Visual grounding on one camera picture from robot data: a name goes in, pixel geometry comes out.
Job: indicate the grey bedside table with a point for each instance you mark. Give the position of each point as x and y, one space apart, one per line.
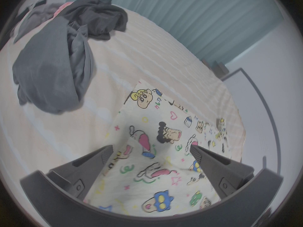
217 68

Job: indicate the white printed pyjama top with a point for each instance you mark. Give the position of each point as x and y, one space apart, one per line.
153 181

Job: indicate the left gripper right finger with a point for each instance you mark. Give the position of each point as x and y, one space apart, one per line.
222 174

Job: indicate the blue-green curtain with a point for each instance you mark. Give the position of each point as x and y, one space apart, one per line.
189 20

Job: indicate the black garment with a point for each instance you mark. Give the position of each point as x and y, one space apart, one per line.
99 18

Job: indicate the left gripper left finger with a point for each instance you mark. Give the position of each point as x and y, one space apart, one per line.
85 174

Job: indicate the bed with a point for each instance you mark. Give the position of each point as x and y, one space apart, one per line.
142 63

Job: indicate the dark grey garment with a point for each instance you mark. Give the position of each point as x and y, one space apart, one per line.
47 67

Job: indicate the pink garment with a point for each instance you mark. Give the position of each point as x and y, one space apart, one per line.
62 7

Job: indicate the grey and white garment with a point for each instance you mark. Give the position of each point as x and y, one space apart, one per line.
35 18

